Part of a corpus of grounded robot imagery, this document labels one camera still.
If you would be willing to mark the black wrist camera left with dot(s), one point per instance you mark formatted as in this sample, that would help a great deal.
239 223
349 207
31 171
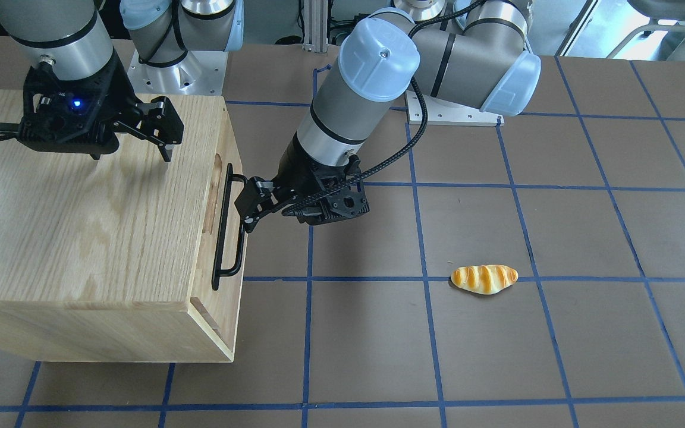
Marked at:
348 203

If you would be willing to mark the aluminium frame post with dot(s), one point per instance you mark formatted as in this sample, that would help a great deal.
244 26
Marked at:
315 19

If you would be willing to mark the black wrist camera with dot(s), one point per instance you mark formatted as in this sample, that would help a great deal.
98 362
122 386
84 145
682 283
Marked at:
66 122
348 203

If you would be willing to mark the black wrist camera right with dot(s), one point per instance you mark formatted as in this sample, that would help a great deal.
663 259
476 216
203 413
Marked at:
66 122

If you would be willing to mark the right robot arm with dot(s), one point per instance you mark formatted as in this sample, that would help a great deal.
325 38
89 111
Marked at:
72 38

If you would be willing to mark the wooden drawer cabinet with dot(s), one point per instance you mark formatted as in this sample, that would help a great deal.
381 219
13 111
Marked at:
111 260

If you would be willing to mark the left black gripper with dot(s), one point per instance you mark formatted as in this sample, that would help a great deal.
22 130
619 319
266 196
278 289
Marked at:
298 173

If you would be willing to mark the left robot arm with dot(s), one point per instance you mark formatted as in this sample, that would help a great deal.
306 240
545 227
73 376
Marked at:
475 55

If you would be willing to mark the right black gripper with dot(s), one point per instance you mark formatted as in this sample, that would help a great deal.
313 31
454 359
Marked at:
118 87

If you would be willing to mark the toy bread roll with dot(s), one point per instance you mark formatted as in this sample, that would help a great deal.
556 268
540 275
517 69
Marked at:
484 279

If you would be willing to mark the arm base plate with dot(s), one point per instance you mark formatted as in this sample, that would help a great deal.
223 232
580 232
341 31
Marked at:
201 73
441 112

